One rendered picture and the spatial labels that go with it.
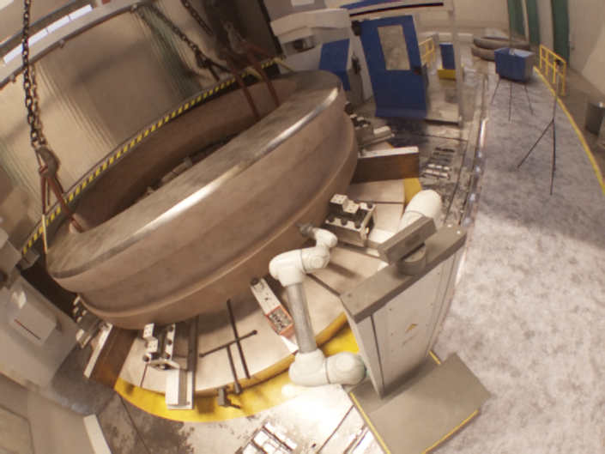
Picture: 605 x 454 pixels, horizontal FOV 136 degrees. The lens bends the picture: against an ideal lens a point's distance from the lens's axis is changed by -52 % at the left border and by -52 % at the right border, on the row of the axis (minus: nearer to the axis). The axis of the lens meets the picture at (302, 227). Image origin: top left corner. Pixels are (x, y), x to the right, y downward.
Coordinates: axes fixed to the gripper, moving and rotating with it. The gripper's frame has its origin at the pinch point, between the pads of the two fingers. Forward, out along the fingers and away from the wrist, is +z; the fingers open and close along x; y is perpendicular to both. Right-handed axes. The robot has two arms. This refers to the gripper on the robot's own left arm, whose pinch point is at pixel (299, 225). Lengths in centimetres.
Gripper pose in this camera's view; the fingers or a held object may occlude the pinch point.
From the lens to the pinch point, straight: 207.8
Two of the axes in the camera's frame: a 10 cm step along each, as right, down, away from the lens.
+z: -6.8, -3.2, 6.6
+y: -3.0, -7.0, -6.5
